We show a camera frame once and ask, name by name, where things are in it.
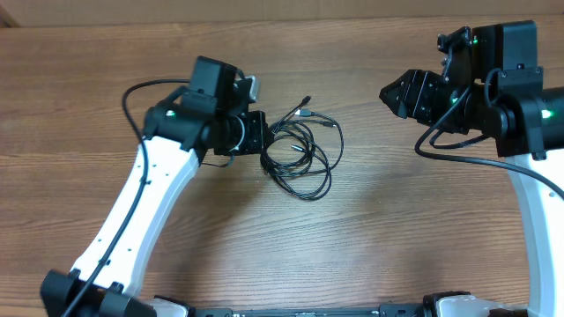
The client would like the black usb cable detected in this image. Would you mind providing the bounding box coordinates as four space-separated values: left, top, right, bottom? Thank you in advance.
258 95 345 203

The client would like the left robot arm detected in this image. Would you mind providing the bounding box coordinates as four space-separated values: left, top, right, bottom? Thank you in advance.
40 56 272 317

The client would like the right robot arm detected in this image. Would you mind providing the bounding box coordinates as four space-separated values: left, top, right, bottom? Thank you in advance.
380 20 563 316

